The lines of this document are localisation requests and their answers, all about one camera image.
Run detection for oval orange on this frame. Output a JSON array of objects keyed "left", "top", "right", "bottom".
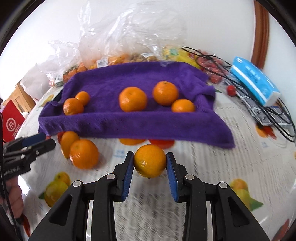
[{"left": 60, "top": 131, "right": 80, "bottom": 159}]

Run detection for large orange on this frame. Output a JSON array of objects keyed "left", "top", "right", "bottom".
[
  {"left": 69, "top": 139, "right": 100, "bottom": 170},
  {"left": 152, "top": 81, "right": 179, "bottom": 106}
]

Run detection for bag of red fruits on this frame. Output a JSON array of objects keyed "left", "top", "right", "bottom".
[{"left": 182, "top": 46, "right": 231, "bottom": 84}]

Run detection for person's left hand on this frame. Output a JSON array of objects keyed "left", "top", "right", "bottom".
[{"left": 6, "top": 177, "right": 23, "bottom": 218}]

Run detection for red paper bag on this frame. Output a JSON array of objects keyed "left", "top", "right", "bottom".
[{"left": 2, "top": 100, "right": 25, "bottom": 142}]

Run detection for wooden chair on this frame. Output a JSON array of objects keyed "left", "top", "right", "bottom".
[{"left": 4, "top": 82, "right": 36, "bottom": 113}]

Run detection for fruit print lace tablecloth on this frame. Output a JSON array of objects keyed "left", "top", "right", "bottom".
[{"left": 18, "top": 93, "right": 295, "bottom": 240}]

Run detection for small orange left front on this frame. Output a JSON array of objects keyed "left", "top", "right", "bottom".
[{"left": 63, "top": 97, "right": 84, "bottom": 115}]

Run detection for small orange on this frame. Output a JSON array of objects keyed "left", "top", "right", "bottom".
[
  {"left": 75, "top": 91, "right": 90, "bottom": 106},
  {"left": 171, "top": 99, "right": 195, "bottom": 113},
  {"left": 63, "top": 97, "right": 84, "bottom": 115}
]

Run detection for white plastic bag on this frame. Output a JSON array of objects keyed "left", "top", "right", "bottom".
[{"left": 20, "top": 64, "right": 50, "bottom": 100}]

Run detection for small orange left back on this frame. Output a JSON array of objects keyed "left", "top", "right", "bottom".
[{"left": 75, "top": 91, "right": 90, "bottom": 106}]

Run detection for purple towel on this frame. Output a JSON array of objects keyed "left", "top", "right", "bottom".
[{"left": 38, "top": 60, "right": 235, "bottom": 149}]

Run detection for left clear bag of oranges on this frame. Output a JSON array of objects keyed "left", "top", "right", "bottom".
[{"left": 37, "top": 42, "right": 87, "bottom": 87}]

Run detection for grey plaid cloth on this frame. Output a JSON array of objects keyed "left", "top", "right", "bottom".
[{"left": 223, "top": 78, "right": 292, "bottom": 128}]

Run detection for small orange right front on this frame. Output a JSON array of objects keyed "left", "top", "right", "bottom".
[{"left": 171, "top": 99, "right": 195, "bottom": 113}]

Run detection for small red fruit on table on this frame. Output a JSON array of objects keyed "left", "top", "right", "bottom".
[{"left": 226, "top": 85, "right": 236, "bottom": 97}]

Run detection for large clear bag of fruit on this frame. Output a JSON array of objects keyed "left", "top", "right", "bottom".
[{"left": 78, "top": 1, "right": 187, "bottom": 68}]

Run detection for blue tissue pack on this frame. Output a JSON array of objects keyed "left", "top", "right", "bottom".
[{"left": 230, "top": 57, "right": 281, "bottom": 107}]

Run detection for yellow fruit bag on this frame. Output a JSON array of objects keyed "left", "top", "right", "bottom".
[{"left": 162, "top": 46, "right": 201, "bottom": 69}]

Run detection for black cable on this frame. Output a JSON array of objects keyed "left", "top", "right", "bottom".
[{"left": 181, "top": 46, "right": 296, "bottom": 143}]

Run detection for brown wooden door frame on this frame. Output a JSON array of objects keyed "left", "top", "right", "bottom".
[{"left": 251, "top": 1, "right": 269, "bottom": 69}]

